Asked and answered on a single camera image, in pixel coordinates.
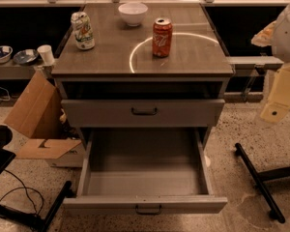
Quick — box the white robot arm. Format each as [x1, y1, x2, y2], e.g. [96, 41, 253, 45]
[251, 3, 290, 123]

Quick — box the white paper cup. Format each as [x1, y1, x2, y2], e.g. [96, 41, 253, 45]
[37, 44, 55, 66]

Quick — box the black stand base left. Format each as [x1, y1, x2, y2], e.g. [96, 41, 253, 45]
[0, 181, 72, 232]

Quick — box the brown cardboard box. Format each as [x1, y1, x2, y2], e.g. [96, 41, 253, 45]
[5, 72, 85, 167]

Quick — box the black stand base right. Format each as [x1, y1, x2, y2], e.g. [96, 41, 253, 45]
[235, 143, 290, 223]

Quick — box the grey side shelf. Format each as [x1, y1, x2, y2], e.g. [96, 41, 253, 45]
[227, 56, 282, 76]
[0, 59, 58, 81]

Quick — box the grey drawer cabinet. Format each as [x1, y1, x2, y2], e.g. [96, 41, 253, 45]
[50, 2, 235, 147]

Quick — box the white green 7up can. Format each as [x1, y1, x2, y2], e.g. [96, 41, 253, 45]
[71, 12, 95, 50]

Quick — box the grey side shelf left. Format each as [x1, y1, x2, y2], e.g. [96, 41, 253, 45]
[0, 59, 58, 81]

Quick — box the red coca-cola can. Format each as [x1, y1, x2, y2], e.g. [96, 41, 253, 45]
[152, 17, 173, 57]

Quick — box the blue patterned bowl right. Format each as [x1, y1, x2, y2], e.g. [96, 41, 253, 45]
[13, 49, 39, 66]

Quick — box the grey side shelf right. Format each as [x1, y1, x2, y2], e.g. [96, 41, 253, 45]
[227, 56, 282, 76]

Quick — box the grey upper drawer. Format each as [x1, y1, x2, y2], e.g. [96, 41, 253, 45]
[62, 99, 224, 128]

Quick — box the white bowl on cabinet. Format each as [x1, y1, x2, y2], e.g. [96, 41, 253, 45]
[118, 2, 148, 26]

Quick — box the open grey lower drawer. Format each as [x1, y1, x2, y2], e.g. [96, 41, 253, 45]
[64, 129, 227, 216]

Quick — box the black cable on floor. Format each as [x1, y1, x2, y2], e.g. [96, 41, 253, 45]
[0, 168, 45, 217]

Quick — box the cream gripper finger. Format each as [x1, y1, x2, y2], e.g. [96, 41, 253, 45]
[260, 63, 290, 123]

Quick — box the black stand base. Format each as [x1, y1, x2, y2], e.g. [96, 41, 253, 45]
[0, 181, 72, 232]
[235, 143, 290, 223]

